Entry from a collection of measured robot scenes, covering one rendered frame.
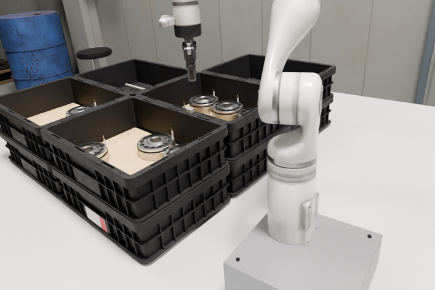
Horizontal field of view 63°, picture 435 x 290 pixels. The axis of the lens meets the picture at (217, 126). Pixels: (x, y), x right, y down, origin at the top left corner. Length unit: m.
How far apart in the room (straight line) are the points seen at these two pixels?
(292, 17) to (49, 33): 3.59
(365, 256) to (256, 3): 2.38
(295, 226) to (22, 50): 3.67
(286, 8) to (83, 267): 0.69
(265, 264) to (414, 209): 0.47
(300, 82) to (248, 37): 2.38
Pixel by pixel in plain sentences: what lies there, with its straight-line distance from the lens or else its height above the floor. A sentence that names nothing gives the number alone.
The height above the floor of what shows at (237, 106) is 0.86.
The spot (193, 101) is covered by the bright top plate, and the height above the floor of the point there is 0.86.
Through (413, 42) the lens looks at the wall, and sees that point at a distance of 2.57.
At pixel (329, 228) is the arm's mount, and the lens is 0.79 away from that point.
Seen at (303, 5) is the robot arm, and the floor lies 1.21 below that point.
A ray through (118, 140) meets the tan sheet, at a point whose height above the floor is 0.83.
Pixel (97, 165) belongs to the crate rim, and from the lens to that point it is 0.78.
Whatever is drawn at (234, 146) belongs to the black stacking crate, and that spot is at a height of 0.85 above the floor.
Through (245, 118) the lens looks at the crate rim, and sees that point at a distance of 0.91.
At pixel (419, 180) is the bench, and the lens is 1.15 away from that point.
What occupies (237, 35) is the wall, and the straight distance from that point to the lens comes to 3.02.
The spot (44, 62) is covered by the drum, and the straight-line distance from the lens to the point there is 4.11.
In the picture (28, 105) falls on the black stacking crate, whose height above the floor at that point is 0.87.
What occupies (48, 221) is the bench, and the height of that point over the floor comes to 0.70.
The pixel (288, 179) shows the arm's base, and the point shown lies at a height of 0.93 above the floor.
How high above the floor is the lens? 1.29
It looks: 25 degrees down
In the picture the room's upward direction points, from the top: 4 degrees counter-clockwise
